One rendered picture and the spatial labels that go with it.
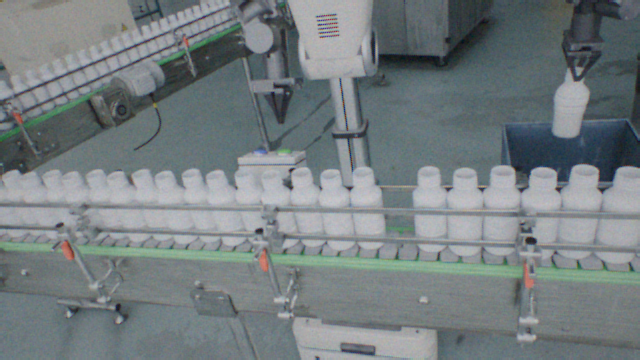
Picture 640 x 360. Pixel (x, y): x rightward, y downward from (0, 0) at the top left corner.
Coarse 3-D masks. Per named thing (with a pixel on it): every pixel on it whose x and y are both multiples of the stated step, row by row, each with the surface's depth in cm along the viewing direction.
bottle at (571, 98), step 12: (576, 72) 107; (564, 84) 110; (576, 84) 108; (564, 96) 109; (576, 96) 108; (588, 96) 110; (564, 108) 111; (576, 108) 110; (564, 120) 112; (576, 120) 112; (564, 132) 114; (576, 132) 114
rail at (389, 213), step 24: (384, 216) 92; (408, 216) 91; (504, 216) 77; (552, 216) 75; (576, 216) 74; (600, 216) 73; (624, 216) 72; (336, 240) 89; (360, 240) 88; (384, 240) 86; (408, 240) 85; (432, 240) 84; (456, 240) 83
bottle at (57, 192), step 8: (48, 176) 106; (56, 176) 104; (48, 184) 104; (56, 184) 104; (48, 192) 106; (56, 192) 105; (64, 192) 105; (56, 200) 105; (64, 200) 106; (64, 208) 106; (64, 216) 108; (72, 216) 108; (72, 224) 109; (80, 232) 110
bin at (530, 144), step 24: (600, 120) 127; (624, 120) 126; (504, 144) 126; (528, 144) 136; (552, 144) 134; (576, 144) 132; (600, 144) 131; (624, 144) 127; (528, 168) 140; (552, 168) 138; (600, 168) 135
